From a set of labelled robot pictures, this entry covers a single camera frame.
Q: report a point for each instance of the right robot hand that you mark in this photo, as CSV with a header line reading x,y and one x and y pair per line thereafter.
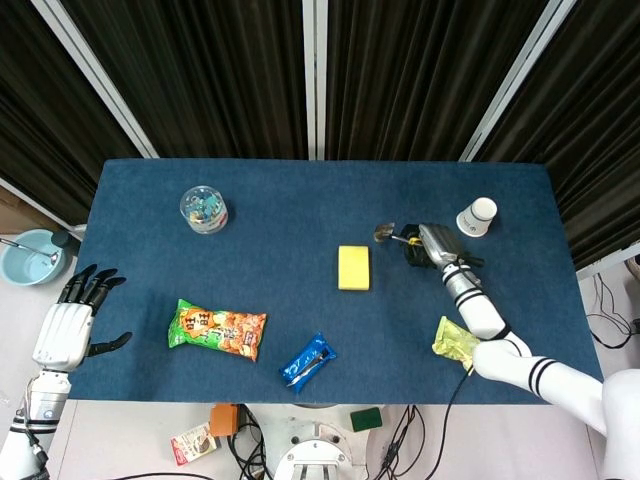
x,y
435,247

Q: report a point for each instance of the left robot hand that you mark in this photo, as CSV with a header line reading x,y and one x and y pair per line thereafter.
x,y
65,325

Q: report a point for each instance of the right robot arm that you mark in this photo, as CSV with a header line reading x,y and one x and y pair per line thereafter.
x,y
515,350

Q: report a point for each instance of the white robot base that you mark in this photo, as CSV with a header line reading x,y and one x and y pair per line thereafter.
x,y
320,445

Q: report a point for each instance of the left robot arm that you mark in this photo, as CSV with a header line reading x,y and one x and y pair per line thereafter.
x,y
30,415

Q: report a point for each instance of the yellow sponge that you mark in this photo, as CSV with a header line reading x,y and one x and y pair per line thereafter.
x,y
355,267

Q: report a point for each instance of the green sponge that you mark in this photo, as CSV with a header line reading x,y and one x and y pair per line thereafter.
x,y
366,419

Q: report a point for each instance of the white paper cup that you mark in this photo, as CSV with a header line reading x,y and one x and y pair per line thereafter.
x,y
476,216

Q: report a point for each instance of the light blue bowl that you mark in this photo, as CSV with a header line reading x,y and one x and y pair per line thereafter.
x,y
32,260

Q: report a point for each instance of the metal spoon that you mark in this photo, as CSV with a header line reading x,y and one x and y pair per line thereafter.
x,y
35,251

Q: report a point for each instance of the yellow green snack packet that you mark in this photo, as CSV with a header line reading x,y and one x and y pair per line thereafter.
x,y
452,340

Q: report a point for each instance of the blue tablecloth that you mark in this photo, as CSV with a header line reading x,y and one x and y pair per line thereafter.
x,y
320,200

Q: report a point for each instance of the green orange snack bag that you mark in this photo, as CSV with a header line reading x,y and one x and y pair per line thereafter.
x,y
217,329

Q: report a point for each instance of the blue cookie packet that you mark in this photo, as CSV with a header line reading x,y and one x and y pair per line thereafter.
x,y
306,362

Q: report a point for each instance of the red white snack packet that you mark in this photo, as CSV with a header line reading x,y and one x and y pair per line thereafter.
x,y
194,443

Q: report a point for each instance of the clear plastic jar with clips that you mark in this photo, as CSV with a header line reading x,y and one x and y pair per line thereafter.
x,y
205,208

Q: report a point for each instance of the orange box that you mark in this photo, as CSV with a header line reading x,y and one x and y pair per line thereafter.
x,y
223,419

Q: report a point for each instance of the black curtain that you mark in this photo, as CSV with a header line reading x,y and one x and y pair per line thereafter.
x,y
320,75

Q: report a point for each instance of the white frame post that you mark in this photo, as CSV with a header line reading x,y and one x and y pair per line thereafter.
x,y
95,75
314,80
515,80

